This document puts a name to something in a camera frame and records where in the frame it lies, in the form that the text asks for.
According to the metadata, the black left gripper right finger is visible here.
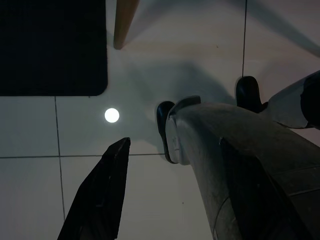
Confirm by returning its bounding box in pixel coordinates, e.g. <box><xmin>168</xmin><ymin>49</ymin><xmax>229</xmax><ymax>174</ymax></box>
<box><xmin>218</xmin><ymin>136</ymin><xmax>314</xmax><ymax>240</ymax></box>

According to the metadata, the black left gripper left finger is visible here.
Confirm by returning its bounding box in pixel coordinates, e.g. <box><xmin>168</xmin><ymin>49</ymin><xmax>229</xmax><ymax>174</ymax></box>
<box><xmin>56</xmin><ymin>136</ymin><xmax>132</xmax><ymax>240</ymax></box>

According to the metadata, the grey robot left leg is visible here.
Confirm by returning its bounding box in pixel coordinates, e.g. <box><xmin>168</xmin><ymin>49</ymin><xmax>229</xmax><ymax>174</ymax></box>
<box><xmin>166</xmin><ymin>95</ymin><xmax>320</xmax><ymax>240</ymax></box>

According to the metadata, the grey robot leg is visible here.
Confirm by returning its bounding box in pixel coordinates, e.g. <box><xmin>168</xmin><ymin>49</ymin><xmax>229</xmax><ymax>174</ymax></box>
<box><xmin>267</xmin><ymin>69</ymin><xmax>320</xmax><ymax>130</ymax></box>
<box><xmin>166</xmin><ymin>95</ymin><xmax>320</xmax><ymax>240</ymax></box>

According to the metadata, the black robot left foot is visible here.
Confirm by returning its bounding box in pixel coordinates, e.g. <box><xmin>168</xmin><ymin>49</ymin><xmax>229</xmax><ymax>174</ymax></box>
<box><xmin>156</xmin><ymin>100</ymin><xmax>178</xmax><ymax>165</ymax></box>

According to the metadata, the black robot foot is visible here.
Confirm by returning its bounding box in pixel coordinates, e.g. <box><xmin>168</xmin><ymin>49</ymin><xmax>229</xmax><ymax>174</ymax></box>
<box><xmin>235</xmin><ymin>75</ymin><xmax>270</xmax><ymax>115</ymax></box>
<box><xmin>156</xmin><ymin>100</ymin><xmax>178</xmax><ymax>165</ymax></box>

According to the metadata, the grey robot right leg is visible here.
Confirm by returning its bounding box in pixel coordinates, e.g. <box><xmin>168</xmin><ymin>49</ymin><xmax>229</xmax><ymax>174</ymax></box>
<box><xmin>267</xmin><ymin>69</ymin><xmax>320</xmax><ymax>130</ymax></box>

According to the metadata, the black robot right foot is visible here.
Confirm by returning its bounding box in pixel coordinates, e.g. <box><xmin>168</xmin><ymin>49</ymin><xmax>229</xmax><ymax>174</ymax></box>
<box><xmin>235</xmin><ymin>75</ymin><xmax>270</xmax><ymax>115</ymax></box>

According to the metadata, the black floor mat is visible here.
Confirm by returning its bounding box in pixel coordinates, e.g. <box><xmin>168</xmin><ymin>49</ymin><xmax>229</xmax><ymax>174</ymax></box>
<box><xmin>0</xmin><ymin>0</ymin><xmax>109</xmax><ymax>97</ymax></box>

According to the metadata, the light wooden table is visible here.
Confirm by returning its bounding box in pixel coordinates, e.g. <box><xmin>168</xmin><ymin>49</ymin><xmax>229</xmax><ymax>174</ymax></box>
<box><xmin>113</xmin><ymin>0</ymin><xmax>141</xmax><ymax>50</ymax></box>

